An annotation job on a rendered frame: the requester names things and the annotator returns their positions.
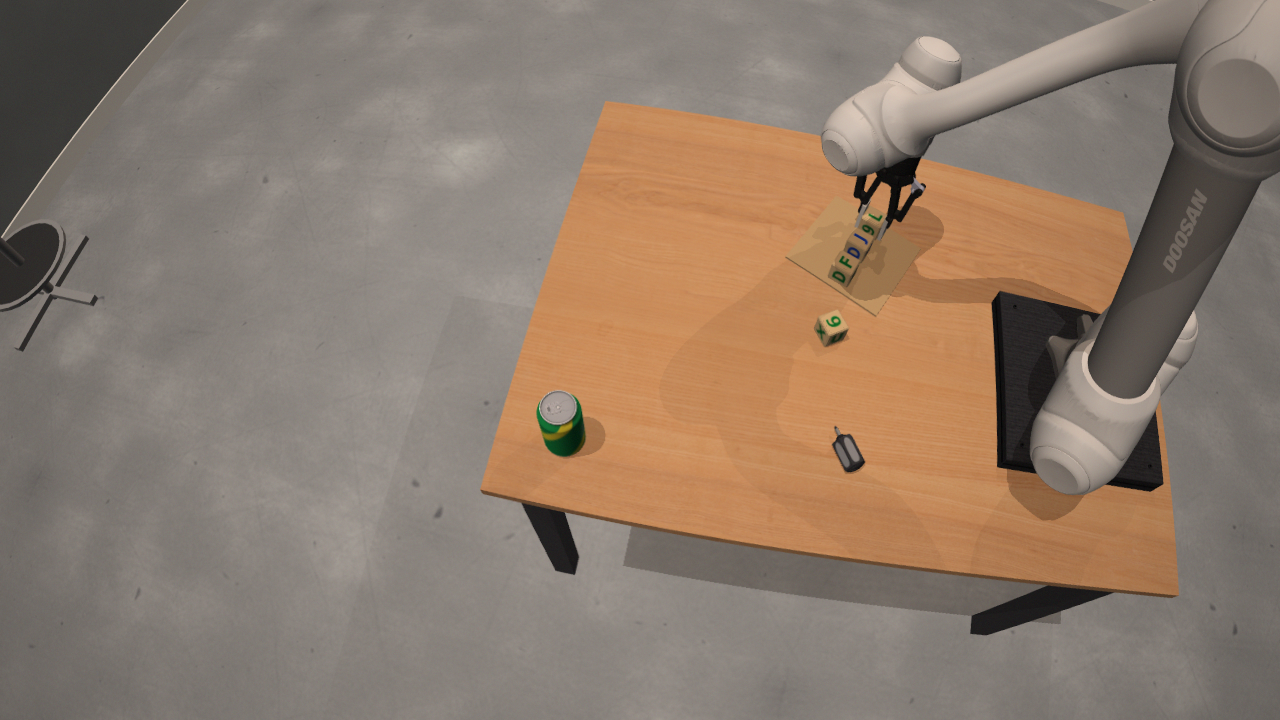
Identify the green and yellow drink can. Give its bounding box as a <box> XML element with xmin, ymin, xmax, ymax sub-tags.
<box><xmin>538</xmin><ymin>389</ymin><xmax>586</xmax><ymax>457</ymax></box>

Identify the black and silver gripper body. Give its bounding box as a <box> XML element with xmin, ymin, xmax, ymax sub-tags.
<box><xmin>882</xmin><ymin>158</ymin><xmax>922</xmax><ymax>188</ymax></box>

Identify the tan flat mat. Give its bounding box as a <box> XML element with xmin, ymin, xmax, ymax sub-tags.
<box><xmin>785</xmin><ymin>195</ymin><xmax>922</xmax><ymax>316</ymax></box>

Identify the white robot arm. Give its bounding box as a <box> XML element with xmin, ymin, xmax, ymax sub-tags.
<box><xmin>820</xmin><ymin>0</ymin><xmax>1280</xmax><ymax>495</ymax></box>

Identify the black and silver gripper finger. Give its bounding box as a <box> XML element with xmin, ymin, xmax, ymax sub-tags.
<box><xmin>877</xmin><ymin>176</ymin><xmax>925</xmax><ymax>240</ymax></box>
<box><xmin>852</xmin><ymin>169</ymin><xmax>887</xmax><ymax>227</ymax></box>

